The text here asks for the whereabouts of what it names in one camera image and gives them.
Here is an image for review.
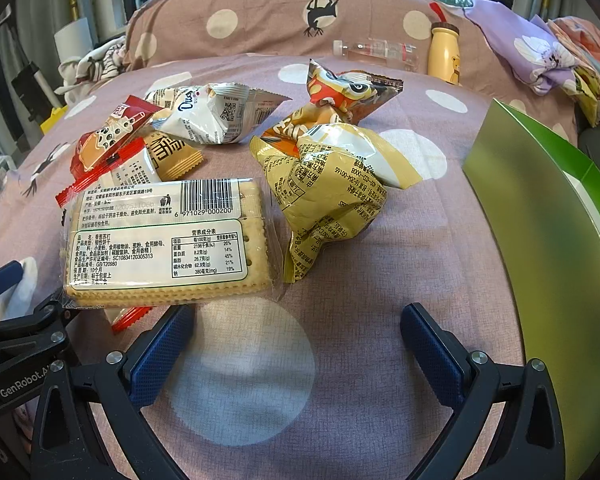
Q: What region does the clear plastic water bottle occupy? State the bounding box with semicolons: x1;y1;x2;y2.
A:
332;39;418;72

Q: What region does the clear cracker biscuit pack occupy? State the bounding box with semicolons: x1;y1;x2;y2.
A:
60;178;282;308

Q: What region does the yellow snack bag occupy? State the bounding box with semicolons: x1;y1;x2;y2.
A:
249;122;422;284

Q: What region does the white popcorn snack bag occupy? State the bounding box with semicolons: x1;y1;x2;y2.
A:
145;82;289;145

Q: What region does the yellow drink bottle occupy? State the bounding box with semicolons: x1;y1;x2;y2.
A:
427;2;460;86

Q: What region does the brown polka dot cushion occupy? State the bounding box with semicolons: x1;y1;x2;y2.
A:
124;0;488;70

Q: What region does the pink patterned cloth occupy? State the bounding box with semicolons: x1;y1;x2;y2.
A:
546;15;600;128

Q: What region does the striped white cloth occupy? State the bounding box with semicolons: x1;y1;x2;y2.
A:
54;36;126;106

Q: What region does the yellow small box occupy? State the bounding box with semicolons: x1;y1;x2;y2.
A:
40;106;68;134

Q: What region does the orange cartoon snack bag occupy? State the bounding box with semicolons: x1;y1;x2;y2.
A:
261;60;404;156

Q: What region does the red milk tea packet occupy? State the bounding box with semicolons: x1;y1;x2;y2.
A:
70;96;161;180

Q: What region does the green cardboard box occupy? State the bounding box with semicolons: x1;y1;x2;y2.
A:
463;101;600;479

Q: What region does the orange rice cracker pack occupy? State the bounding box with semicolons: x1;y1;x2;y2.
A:
144;132;204;181

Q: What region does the polka dot bed cover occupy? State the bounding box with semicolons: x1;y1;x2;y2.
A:
0;52;581;480

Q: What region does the white paper roll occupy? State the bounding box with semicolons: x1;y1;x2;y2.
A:
54;18;94;62

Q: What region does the red-edged white snack pack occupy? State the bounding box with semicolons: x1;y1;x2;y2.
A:
56;138;161;334

